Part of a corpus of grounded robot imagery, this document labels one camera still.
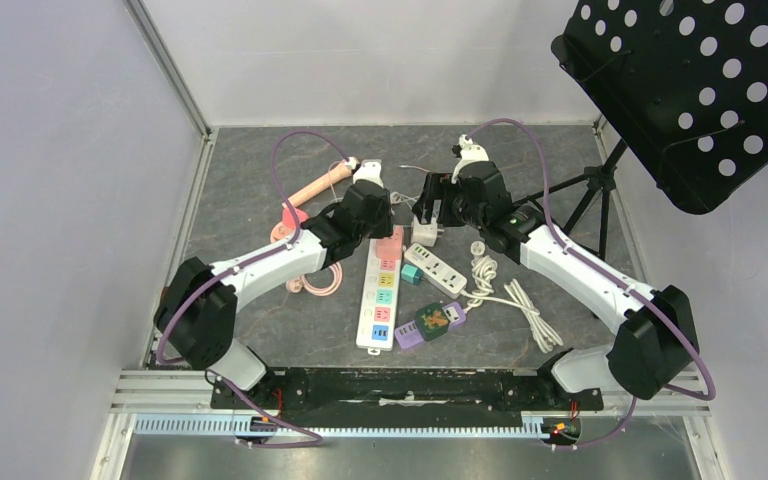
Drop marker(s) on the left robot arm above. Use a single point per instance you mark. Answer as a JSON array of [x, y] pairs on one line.
[[197, 313]]

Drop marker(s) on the purple power strip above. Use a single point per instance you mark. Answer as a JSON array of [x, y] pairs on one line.
[[407, 336]]

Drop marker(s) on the white multicolour power strip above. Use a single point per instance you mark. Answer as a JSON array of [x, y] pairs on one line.
[[378, 308]]

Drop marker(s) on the dark green cube adapter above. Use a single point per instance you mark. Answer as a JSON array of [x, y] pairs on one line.
[[431, 321]]

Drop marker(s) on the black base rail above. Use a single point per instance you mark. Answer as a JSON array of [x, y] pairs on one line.
[[413, 398]]

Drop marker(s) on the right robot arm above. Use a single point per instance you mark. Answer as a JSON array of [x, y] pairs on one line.
[[654, 333]]

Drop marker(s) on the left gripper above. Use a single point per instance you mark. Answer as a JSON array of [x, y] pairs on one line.
[[386, 226]]

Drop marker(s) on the teal usb charger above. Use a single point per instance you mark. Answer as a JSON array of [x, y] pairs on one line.
[[411, 274]]

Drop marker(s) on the white usb power strip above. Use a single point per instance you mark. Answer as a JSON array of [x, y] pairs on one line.
[[438, 272]]

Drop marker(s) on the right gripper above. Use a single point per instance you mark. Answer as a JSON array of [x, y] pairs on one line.
[[433, 201]]

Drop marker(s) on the coral plug adapter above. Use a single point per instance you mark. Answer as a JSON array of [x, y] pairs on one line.
[[293, 217]]

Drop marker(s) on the pink cube socket adapter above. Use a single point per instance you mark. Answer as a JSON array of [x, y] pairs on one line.
[[390, 248]]

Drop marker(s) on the round pink socket hub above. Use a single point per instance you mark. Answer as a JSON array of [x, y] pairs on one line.
[[281, 231]]

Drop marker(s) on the white cube adapter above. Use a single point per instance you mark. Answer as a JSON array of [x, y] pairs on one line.
[[425, 234]]

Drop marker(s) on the black music stand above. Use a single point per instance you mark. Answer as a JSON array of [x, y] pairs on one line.
[[683, 83]]

